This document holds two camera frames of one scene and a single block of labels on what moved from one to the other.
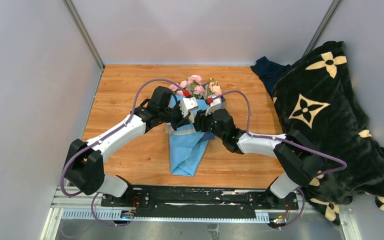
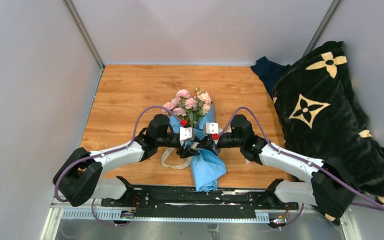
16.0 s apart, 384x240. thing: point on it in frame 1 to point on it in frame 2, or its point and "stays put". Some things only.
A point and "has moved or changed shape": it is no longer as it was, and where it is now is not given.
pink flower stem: x=214 y=88 to x=204 y=100
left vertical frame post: x=80 y=25 stays put
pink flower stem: x=200 y=91 has moved or changed shape
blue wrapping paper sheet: x=188 y=145 to x=206 y=165
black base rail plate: x=200 y=201 stays put
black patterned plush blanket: x=317 y=99 stays put
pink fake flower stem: x=176 y=89 has moved or changed shape
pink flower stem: x=195 y=80 to x=182 y=94
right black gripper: x=200 y=120 to x=210 y=144
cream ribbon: x=169 y=129 has moved or changed shape
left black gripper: x=182 y=121 to x=188 y=152
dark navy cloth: x=268 y=72 stays put
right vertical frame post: x=323 y=26 stays put
